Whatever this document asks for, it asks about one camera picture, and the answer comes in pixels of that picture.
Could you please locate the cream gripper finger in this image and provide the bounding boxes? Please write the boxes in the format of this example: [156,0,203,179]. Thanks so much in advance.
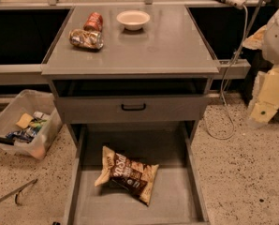
[247,65,279,125]
[242,25,267,50]

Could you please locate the brown chip bag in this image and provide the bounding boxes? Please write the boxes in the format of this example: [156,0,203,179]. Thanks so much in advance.
[95,146,159,205]

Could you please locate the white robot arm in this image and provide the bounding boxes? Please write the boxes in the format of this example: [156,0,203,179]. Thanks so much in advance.
[243,8,279,128]

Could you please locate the grey drawer cabinet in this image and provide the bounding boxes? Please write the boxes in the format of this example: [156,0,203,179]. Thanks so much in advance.
[40,5,221,225]

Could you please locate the open middle drawer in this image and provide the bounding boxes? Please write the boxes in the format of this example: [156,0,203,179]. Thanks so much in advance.
[64,123,211,225]

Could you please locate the white bowl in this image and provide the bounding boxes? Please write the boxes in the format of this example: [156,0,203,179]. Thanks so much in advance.
[116,10,150,31]

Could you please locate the red soda can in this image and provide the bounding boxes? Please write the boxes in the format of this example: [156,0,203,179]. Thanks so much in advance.
[83,12,103,32]

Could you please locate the clear plastic bin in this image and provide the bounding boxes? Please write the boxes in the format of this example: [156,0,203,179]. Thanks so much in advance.
[0,90,62,159]

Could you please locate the yellow sponge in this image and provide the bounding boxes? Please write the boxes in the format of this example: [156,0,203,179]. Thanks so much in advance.
[16,113,34,128]

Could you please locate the snack packets in bin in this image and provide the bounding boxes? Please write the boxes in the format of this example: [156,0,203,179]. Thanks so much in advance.
[6,111,51,143]

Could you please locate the metal rod on floor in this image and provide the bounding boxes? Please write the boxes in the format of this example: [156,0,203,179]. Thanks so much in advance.
[0,179,38,203]

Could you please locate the black marker in bin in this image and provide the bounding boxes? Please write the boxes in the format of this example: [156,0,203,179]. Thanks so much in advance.
[0,137,14,145]

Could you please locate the white power cable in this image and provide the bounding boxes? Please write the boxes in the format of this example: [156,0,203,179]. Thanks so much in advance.
[204,4,250,141]

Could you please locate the upper drawer with handle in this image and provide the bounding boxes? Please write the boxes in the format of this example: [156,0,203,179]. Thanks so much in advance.
[55,96,209,124]

